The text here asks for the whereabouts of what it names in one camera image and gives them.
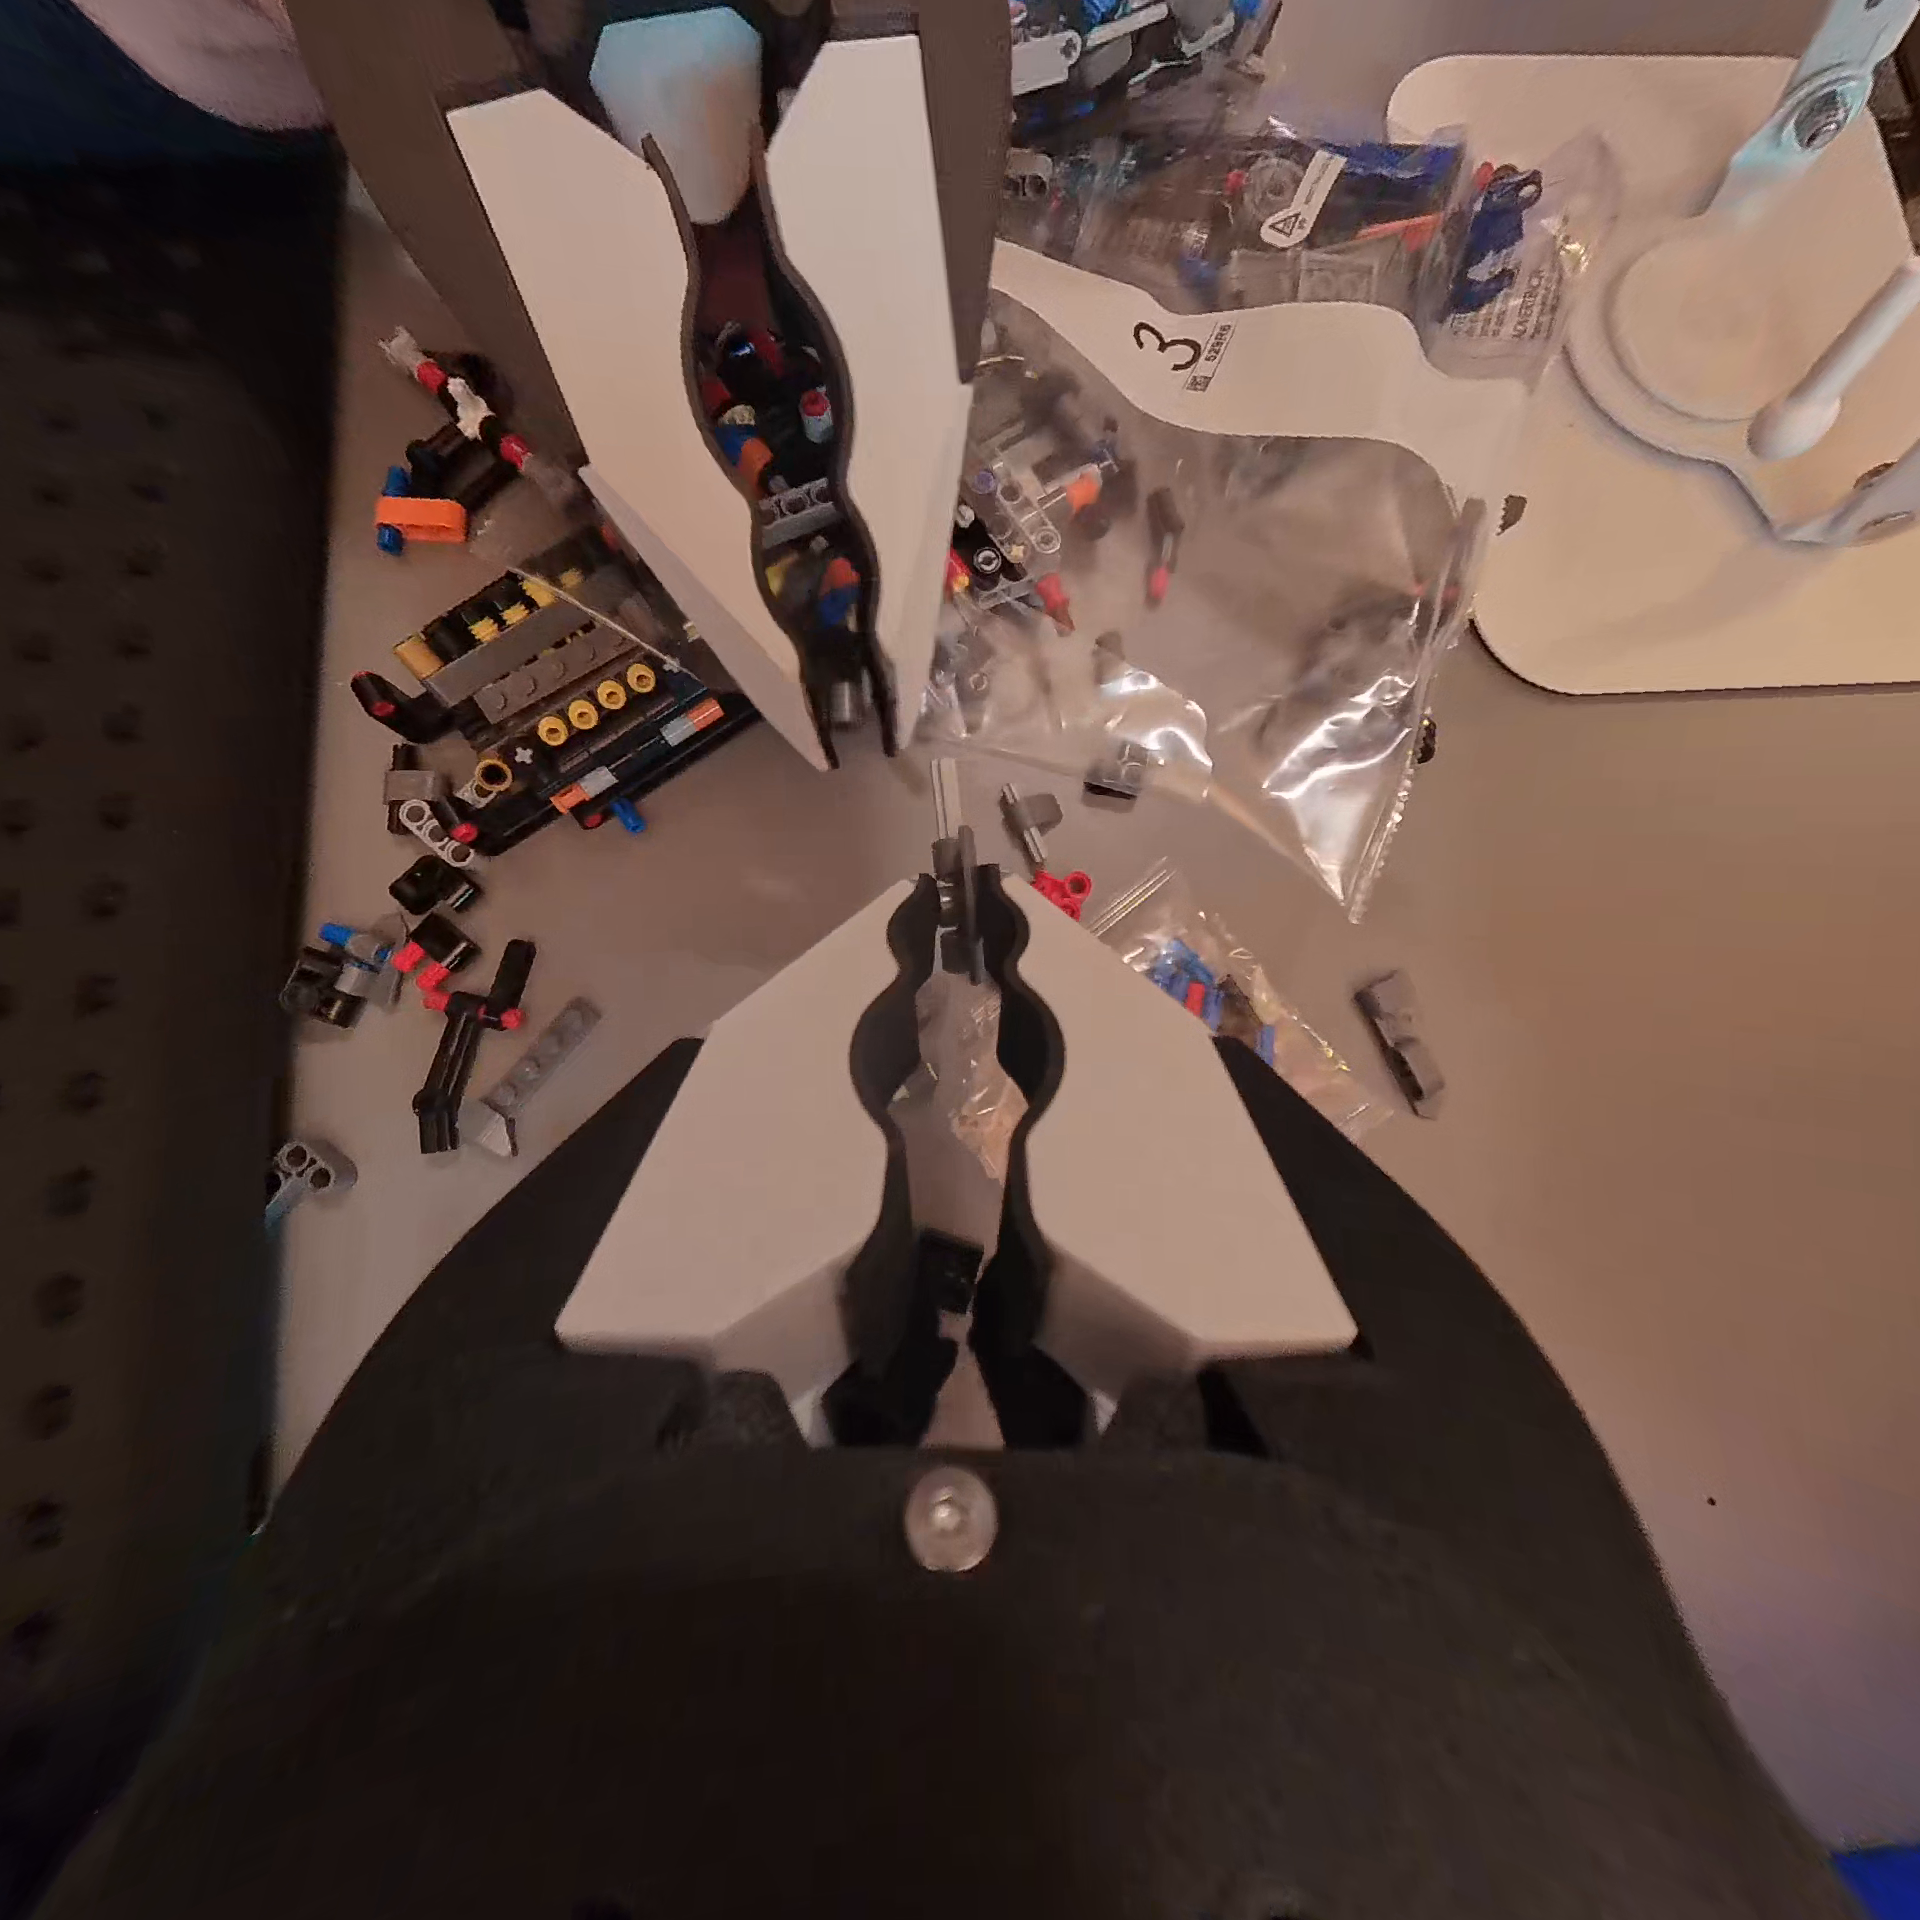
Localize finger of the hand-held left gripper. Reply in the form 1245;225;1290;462
447;33;850;776
749;29;979;755

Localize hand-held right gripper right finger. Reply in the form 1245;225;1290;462
973;876;1362;1449

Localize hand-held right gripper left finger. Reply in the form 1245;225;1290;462
556;876;953;1449

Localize black lego chassis assembly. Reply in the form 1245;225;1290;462
349;526;762;858

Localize dark grey lego piece axle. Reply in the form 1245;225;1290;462
917;756;1007;991

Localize grey lego wedge blue pin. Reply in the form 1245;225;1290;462
318;920;413;1009

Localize clear bag grey lego pieces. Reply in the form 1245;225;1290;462
910;283;1490;926

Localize person's left forearm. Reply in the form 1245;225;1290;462
0;0;354;181

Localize red black axle lego assembly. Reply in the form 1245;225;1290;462
375;326;553;499

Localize pile of loose lego pieces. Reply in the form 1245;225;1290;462
695;313;883;730

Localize crumpled bag of lego pins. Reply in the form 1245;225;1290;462
906;854;1391;1188

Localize orange lego beam blue pins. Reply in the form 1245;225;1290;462
370;462;474;557

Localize grey curved lego panel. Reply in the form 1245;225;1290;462
1352;971;1454;1122

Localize black angled lego liftarm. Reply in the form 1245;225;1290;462
413;937;540;1160

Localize black shiny lego piece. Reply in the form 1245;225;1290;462
278;944;371;1031

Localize white rounded board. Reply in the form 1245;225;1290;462
1385;55;1920;701

